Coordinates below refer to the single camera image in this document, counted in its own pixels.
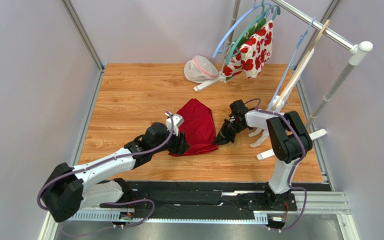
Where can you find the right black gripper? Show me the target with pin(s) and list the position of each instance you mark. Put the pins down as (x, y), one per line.
(231, 125)

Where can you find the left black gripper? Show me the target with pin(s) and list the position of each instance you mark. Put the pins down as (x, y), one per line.
(180, 145)

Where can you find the dark red cloth napkin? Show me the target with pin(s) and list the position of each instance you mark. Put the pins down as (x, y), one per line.
(199, 128)

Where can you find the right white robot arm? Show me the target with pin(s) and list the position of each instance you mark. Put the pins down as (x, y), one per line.
(289, 139)

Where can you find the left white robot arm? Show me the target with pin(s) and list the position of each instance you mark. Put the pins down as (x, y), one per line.
(71, 188)

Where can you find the white towel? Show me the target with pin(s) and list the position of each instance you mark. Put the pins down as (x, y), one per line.
(283, 97)

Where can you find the white mesh laundry bag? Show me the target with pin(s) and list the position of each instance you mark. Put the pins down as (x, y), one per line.
(200, 69)

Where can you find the light blue hanger left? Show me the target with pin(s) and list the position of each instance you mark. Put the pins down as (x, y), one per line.
(234, 18)

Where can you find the light blue hanger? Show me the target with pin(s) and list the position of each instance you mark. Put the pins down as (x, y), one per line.
(302, 37)
(234, 18)

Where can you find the red floral cloth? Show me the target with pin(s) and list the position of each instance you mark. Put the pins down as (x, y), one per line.
(252, 54)

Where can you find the wooden hanger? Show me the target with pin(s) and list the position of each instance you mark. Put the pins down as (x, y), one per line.
(325, 25)

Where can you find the light blue hanger right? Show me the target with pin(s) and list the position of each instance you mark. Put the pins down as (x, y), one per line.
(302, 37)

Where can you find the teal hanger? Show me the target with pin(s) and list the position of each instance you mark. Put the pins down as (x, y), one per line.
(248, 33)

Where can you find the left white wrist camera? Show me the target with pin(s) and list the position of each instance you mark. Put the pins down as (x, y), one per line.
(173, 122)

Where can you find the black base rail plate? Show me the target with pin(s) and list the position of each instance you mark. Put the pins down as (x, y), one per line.
(194, 200)

